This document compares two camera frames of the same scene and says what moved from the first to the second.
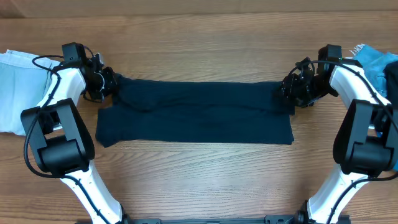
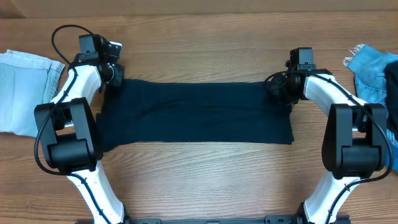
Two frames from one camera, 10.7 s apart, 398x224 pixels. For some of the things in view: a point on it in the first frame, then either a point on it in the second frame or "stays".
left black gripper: [109, 80] → [115, 80]
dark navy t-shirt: [235, 112] stays
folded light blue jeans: [23, 86] stays
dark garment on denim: [390, 73] stays
